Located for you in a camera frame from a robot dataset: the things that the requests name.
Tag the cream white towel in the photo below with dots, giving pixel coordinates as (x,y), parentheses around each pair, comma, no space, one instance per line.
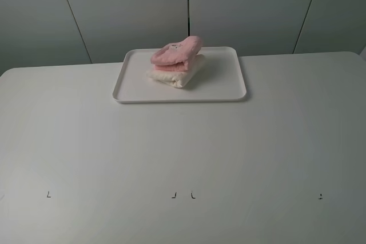
(178,79)

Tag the pink towel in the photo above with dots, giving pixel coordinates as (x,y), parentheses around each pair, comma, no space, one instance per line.
(177,56)

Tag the white plastic tray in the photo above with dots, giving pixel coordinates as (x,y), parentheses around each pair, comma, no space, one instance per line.
(219,80)

